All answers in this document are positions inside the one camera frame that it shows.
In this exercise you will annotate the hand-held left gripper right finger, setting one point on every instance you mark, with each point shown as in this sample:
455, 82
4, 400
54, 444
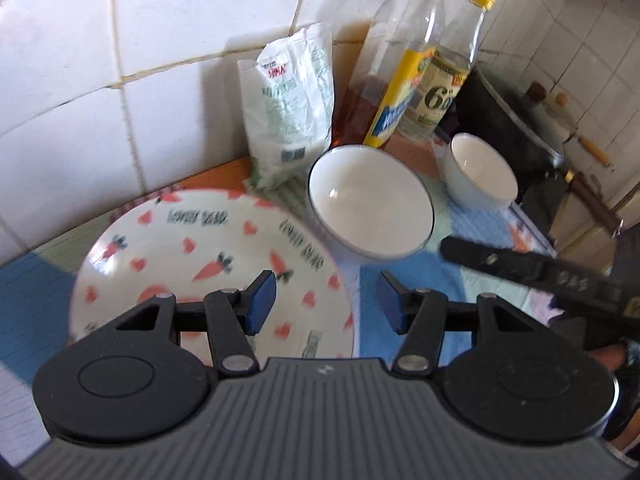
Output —
391, 302

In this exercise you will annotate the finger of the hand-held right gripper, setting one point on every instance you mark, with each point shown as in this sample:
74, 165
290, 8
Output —
492, 260

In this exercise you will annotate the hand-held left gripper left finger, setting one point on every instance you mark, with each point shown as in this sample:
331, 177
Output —
260, 302

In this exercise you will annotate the carrot print plate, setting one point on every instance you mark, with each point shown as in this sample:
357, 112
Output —
200, 240

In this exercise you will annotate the small white ribbed bowl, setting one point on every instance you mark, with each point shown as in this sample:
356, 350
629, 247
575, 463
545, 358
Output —
480, 170

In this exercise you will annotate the large white ribbed bowl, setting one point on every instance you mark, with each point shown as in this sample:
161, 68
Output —
370, 195

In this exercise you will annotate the person's right hand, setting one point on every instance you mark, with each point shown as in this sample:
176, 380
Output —
607, 358

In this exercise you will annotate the black wok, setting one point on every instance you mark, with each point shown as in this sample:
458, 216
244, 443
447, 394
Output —
505, 115

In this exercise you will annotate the yellow cap vinegar bottle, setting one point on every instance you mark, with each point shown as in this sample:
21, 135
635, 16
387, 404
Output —
440, 95

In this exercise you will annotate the white seasoning bag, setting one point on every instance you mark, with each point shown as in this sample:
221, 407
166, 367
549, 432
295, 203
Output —
290, 105

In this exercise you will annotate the yellow label oil bottle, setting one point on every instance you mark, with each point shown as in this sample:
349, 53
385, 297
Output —
395, 60

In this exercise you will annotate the patchwork tablecloth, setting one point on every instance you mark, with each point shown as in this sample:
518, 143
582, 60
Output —
30, 290

